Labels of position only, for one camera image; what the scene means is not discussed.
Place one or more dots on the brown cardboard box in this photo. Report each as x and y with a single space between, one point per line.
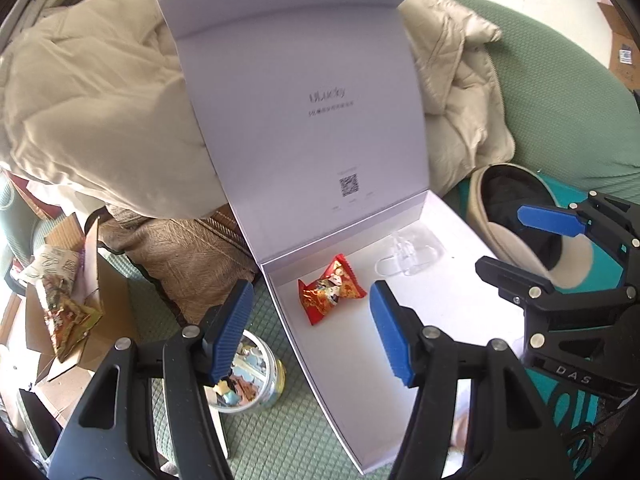
107 300

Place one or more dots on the printed round tin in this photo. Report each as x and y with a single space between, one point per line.
260 375

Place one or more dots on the clear plastic holder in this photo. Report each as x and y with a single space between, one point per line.
410 255

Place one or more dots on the beige slipper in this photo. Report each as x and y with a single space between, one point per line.
515 195

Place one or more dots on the beige down jacket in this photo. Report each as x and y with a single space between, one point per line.
100 110

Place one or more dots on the white gift box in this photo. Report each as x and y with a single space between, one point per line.
300 135

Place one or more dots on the small red snack packet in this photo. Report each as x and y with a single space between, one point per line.
327 292

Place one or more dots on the dark patterned cloth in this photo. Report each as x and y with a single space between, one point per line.
605 442

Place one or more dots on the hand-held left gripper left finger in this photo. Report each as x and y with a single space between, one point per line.
230 332

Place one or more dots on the brown woven bag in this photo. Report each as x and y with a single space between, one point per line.
170 260

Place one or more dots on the green quilted sofa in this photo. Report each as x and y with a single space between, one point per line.
560 85

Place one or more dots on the black flat device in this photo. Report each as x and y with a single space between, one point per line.
40 420

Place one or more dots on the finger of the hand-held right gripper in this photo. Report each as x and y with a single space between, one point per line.
510 275
545 219

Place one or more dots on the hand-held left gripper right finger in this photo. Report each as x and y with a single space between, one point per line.
390 332

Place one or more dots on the labelled cardboard box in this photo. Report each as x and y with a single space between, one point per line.
617 35

